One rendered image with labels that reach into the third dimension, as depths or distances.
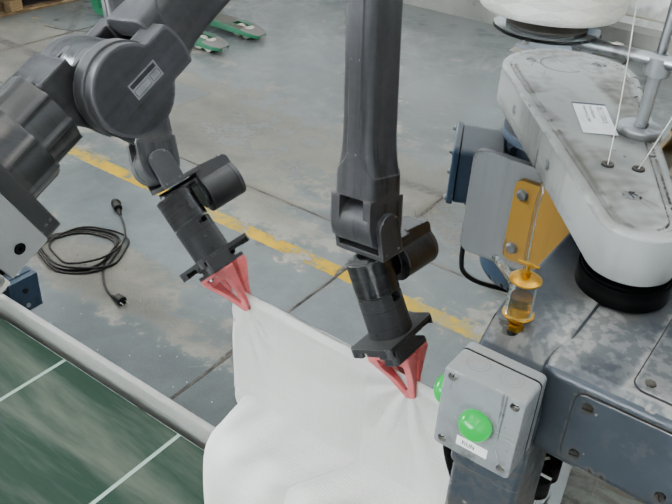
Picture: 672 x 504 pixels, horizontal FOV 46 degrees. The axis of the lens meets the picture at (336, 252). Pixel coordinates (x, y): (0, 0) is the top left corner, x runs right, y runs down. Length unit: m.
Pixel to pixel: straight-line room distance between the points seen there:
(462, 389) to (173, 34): 0.38
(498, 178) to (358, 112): 0.28
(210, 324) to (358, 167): 2.00
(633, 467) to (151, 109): 0.50
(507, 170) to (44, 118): 0.64
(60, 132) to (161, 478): 1.29
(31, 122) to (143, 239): 2.72
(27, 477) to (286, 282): 1.46
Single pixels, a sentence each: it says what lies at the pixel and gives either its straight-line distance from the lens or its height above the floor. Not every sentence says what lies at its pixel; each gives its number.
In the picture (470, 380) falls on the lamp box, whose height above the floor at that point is 1.33.
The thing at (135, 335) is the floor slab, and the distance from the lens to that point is 2.84.
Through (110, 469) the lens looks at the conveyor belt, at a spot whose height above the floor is 0.38.
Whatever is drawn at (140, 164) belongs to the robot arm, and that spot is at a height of 1.26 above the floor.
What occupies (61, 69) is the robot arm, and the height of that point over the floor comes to 1.54.
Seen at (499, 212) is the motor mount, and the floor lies 1.23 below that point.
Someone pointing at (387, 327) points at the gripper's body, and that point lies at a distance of 0.98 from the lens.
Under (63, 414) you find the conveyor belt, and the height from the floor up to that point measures 0.38.
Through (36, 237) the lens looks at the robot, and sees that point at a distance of 0.67.
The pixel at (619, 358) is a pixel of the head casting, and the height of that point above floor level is 1.34.
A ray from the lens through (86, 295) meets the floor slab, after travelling 3.06.
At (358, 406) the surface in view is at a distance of 1.13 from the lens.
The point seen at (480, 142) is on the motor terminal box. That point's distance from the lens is 1.14.
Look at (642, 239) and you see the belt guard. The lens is 0.74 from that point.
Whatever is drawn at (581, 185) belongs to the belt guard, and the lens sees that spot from 0.81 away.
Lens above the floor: 1.77
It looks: 33 degrees down
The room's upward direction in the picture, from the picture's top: 3 degrees clockwise
